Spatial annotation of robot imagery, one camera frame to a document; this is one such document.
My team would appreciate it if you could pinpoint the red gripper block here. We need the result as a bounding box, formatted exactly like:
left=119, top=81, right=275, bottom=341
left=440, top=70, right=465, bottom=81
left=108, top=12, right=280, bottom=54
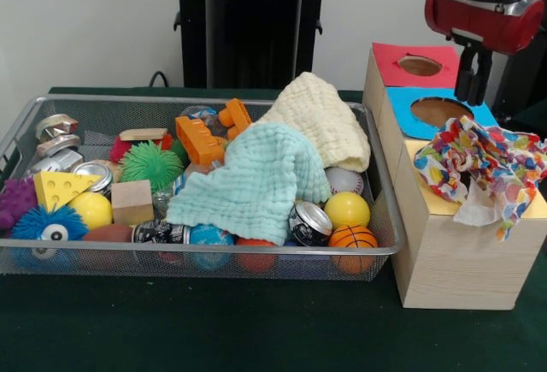
left=425, top=0, right=546, bottom=107

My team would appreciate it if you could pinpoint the colourful patterned cloth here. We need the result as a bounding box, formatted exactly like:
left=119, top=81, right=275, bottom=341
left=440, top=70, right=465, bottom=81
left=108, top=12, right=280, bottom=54
left=413, top=115, right=547, bottom=241

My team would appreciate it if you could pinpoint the cream white waffle cloth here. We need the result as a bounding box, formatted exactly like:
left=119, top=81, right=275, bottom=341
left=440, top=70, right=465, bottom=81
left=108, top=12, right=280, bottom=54
left=256, top=71, right=372, bottom=173

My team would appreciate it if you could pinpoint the mint green waffle cloth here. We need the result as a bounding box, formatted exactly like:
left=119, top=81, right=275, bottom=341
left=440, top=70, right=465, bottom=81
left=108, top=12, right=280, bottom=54
left=165, top=124, right=332, bottom=247

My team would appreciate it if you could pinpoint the wooden box with three holes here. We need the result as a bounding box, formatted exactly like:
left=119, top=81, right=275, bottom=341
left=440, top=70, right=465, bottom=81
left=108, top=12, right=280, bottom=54
left=362, top=42, right=547, bottom=311

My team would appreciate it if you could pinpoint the shallow clear mesh bin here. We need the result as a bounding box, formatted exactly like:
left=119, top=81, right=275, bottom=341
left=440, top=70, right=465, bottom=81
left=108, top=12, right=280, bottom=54
left=0, top=93, right=407, bottom=281

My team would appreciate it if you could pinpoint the dark green table cloth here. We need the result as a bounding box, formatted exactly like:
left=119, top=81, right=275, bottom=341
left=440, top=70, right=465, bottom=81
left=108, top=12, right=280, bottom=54
left=0, top=86, right=547, bottom=372
left=519, top=97, right=547, bottom=133

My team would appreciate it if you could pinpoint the white baseball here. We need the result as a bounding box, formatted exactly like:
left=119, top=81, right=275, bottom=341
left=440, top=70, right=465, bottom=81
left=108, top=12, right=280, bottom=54
left=325, top=166, right=365, bottom=196

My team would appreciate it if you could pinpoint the yellow ball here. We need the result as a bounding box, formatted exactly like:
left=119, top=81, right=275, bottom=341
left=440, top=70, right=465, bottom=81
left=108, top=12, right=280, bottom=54
left=323, top=191, right=371, bottom=230

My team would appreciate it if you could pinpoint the small orange basketball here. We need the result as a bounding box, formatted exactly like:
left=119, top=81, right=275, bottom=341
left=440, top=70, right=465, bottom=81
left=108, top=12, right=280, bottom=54
left=327, top=224, right=379, bottom=273

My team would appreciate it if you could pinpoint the blue globe ball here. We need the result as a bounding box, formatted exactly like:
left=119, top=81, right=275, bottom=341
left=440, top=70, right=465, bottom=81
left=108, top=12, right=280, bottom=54
left=190, top=222, right=235, bottom=270

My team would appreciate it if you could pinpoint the green spiky ball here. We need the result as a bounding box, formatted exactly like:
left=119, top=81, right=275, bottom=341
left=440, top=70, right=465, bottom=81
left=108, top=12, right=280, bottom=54
left=118, top=139, right=185, bottom=193

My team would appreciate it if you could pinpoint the plain wooden block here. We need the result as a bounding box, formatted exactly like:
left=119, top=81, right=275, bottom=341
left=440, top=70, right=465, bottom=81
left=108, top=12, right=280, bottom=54
left=110, top=179, right=155, bottom=226

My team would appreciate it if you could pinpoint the yellow cheese wedge toy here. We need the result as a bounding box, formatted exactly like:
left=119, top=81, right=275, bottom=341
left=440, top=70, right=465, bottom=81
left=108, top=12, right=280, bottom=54
left=33, top=170, right=103, bottom=211

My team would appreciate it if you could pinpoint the blue spiky ball with eye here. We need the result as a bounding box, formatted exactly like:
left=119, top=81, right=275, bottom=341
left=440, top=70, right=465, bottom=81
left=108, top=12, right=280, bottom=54
left=11, top=204, right=90, bottom=262

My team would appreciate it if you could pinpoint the purple spiky toy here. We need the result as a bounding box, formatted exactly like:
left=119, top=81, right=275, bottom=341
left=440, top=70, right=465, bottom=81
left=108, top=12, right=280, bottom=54
left=0, top=174, right=39, bottom=231

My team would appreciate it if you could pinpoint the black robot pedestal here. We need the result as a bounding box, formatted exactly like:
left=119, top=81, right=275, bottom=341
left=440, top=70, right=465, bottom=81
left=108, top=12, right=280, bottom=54
left=164, top=0, right=345, bottom=90

